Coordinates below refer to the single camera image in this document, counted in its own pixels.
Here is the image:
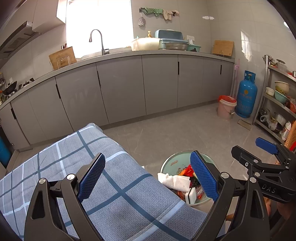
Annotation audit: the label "white plastic basin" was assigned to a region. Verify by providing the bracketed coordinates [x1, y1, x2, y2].
[131, 38, 160, 51]

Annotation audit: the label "steel gooseneck faucet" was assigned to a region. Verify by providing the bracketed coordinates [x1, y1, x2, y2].
[89, 29, 110, 56]

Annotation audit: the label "bright window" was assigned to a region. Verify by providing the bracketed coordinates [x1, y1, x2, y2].
[66, 0, 134, 58]

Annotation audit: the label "person's right hand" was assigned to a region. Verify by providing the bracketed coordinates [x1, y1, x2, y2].
[264, 197, 273, 215]

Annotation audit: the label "black wok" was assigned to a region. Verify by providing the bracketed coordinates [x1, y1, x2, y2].
[2, 81, 18, 95]

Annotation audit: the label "green striped towel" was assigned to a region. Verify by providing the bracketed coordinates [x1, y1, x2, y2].
[140, 7, 164, 16]

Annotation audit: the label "grey kitchen counter cabinets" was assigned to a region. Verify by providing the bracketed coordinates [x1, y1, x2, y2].
[0, 51, 235, 151]

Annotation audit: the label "blue gas cylinder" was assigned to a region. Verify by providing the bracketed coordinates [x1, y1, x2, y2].
[0, 136, 12, 168]
[235, 70, 258, 118]

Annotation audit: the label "blue dish box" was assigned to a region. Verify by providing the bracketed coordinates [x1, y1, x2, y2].
[154, 29, 183, 40]

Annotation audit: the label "white plastic bottle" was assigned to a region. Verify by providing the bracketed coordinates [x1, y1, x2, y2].
[281, 122, 292, 141]

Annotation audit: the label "steel shelf rack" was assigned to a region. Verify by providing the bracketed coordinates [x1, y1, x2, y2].
[253, 55, 296, 144]

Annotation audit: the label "white tissue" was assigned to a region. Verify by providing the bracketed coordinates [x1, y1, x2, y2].
[158, 172, 191, 193]

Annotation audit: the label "black range hood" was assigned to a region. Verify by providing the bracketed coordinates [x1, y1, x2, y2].
[0, 21, 41, 55]

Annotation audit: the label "patterned bowl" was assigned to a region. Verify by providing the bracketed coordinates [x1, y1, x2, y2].
[275, 81, 290, 94]

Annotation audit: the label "grey upper wall cabinet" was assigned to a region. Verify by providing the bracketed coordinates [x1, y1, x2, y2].
[32, 0, 67, 32]

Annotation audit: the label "brown flat board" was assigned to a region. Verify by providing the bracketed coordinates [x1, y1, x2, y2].
[238, 119, 251, 131]

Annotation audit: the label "blue checked tablecloth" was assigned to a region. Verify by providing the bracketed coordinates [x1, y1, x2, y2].
[0, 123, 208, 241]

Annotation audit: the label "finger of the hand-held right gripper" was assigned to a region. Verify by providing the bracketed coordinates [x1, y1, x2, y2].
[231, 146, 287, 178]
[255, 137, 296, 161]

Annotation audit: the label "pink mop handle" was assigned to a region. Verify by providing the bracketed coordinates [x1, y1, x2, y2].
[232, 59, 240, 98]

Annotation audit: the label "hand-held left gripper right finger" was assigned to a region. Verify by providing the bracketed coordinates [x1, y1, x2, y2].
[190, 150, 270, 241]

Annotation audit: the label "steel pot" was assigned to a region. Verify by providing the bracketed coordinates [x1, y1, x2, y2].
[274, 112, 287, 127]

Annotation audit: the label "wooden cutting board on rack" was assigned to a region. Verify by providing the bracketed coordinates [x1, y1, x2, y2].
[48, 46, 77, 70]

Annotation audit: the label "white foam block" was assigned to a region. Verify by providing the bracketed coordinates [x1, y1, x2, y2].
[185, 186, 201, 204]

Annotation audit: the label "pink bucket with red bag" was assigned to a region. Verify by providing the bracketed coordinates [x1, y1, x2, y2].
[217, 95, 237, 120]

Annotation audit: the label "blue tray with metal colander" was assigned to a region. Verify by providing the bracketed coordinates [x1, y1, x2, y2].
[159, 38, 189, 51]

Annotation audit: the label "green enamel basin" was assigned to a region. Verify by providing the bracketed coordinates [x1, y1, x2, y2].
[160, 151, 220, 205]

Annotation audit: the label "green bowl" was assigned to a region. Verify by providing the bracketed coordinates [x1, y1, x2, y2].
[274, 90, 288, 104]

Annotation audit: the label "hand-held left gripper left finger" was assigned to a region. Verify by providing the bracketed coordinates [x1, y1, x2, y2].
[24, 152, 106, 241]

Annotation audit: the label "beige gloves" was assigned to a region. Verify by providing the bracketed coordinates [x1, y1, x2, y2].
[163, 10, 179, 21]

